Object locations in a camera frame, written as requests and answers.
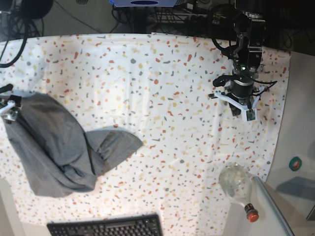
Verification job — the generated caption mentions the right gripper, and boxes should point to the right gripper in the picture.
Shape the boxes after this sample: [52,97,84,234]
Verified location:
[0,95,22,123]

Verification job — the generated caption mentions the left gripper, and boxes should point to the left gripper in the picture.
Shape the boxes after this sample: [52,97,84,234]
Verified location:
[208,74,270,121]

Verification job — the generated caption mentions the grey t-shirt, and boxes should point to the grey t-shirt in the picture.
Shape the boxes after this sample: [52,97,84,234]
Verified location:
[5,94,143,198]

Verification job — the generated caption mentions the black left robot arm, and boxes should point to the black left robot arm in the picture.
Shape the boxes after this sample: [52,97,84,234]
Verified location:
[209,0,275,121]

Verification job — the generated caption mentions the clear bottle red cap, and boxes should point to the clear bottle red cap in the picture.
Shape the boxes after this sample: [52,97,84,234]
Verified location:
[219,163,259,223]

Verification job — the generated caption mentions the green tape roll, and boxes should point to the green tape roll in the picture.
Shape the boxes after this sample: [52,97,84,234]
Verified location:
[289,157,302,172]

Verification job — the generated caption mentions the terrazzo pattern tablecloth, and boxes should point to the terrazzo pattern tablecloth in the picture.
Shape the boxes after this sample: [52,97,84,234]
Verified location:
[0,34,291,236]

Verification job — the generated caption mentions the black round stand base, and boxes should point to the black round stand base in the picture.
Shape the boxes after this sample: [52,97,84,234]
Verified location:
[21,0,54,19]

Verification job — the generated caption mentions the black keyboard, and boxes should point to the black keyboard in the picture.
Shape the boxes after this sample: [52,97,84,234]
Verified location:
[47,214,163,236]

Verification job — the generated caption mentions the blue box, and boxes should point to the blue box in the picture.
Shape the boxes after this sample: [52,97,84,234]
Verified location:
[109,0,187,7]

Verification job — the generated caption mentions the black coiled cables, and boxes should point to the black coiled cables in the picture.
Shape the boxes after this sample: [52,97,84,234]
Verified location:
[0,9,45,68]

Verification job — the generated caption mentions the wire rack shelf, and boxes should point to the wire rack shelf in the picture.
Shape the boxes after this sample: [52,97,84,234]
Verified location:
[147,0,215,26]

